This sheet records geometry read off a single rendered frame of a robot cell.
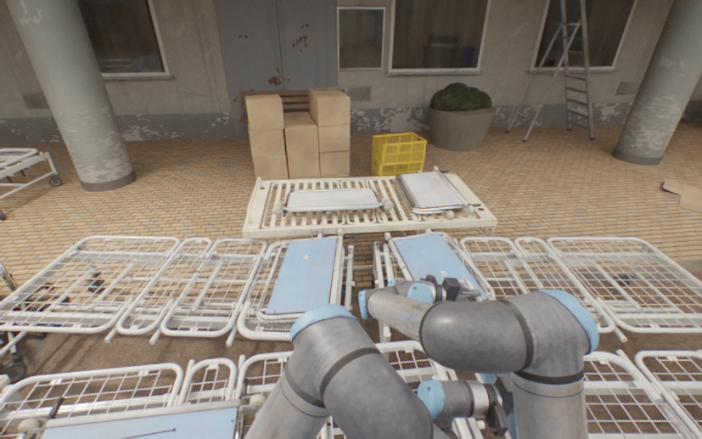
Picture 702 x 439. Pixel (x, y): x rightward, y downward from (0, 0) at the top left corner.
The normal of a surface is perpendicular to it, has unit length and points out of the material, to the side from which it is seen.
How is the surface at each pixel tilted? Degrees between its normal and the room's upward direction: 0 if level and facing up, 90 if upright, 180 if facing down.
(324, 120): 90
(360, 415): 55
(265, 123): 90
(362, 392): 34
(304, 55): 90
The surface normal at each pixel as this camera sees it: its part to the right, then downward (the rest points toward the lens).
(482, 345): -0.43, -0.10
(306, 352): -0.72, -0.28
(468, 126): 0.01, 0.65
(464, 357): -0.53, 0.32
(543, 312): 0.07, -0.69
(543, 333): 0.18, -0.25
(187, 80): 0.12, 0.50
